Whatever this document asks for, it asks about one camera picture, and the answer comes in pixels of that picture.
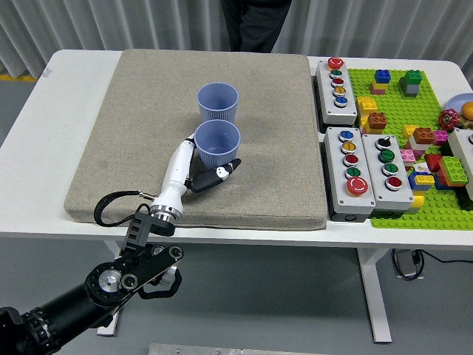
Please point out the pink toy brick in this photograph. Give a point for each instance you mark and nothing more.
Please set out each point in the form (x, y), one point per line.
(407, 155)

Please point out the brown and orange toy brick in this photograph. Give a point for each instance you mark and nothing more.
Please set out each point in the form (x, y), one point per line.
(377, 122)

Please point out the grey-brown fabric mat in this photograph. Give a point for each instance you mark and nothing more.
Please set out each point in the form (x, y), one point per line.
(148, 111)

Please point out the magenta toy brick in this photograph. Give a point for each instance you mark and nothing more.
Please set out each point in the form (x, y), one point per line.
(440, 137)

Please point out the white table leg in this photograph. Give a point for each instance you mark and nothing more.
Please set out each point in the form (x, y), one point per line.
(375, 296)
(112, 247)

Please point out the green and orange brick stack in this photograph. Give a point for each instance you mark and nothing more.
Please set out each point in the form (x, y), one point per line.
(452, 168)

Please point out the person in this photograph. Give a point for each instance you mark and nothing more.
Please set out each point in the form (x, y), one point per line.
(255, 26)

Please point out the yellow rounded toy brick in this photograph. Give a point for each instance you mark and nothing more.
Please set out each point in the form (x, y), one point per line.
(417, 202)

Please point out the green toy brick baseplate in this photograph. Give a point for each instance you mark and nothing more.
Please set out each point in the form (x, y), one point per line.
(397, 111)

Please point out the white control box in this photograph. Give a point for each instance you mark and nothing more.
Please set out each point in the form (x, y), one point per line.
(462, 144)

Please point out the red toy brick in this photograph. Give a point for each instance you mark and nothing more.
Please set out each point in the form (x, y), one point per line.
(433, 162)

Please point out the small white printed tile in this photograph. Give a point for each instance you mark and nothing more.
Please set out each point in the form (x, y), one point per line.
(421, 169)

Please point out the grey five-button control box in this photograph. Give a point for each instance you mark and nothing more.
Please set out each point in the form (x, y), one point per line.
(340, 192)
(338, 111)

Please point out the grey control box with knob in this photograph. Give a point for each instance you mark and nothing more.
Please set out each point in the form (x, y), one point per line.
(401, 199)

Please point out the brown and white brick stack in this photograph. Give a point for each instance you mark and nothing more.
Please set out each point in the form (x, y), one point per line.
(423, 136)

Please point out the red toy valve wheel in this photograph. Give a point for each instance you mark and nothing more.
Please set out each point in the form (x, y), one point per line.
(448, 119)

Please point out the grey power adapter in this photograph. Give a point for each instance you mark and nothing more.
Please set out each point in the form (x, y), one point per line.
(406, 264)

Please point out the white pleated curtain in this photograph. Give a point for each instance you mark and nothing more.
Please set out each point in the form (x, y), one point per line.
(406, 26)

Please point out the blue ribbed plastic cup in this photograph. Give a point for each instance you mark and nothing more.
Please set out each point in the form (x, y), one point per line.
(218, 100)
(218, 148)

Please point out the pale blue plate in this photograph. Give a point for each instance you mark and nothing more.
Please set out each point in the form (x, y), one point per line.
(456, 101)

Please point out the blue and yellow brick stack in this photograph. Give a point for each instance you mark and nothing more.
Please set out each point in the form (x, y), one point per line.
(423, 180)

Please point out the blue yellow pink brick stack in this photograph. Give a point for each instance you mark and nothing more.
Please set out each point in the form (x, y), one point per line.
(382, 77)

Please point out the yellow toy brick stack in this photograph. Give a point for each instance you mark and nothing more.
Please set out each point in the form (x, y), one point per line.
(366, 105)

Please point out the green and grey brick stack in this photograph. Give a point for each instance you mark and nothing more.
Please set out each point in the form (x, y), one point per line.
(411, 79)

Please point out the toy burger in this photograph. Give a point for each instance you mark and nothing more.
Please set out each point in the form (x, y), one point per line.
(468, 111)

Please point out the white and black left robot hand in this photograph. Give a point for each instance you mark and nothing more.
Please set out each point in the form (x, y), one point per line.
(175, 174)

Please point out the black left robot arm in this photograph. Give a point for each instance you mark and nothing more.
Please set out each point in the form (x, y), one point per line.
(109, 281)

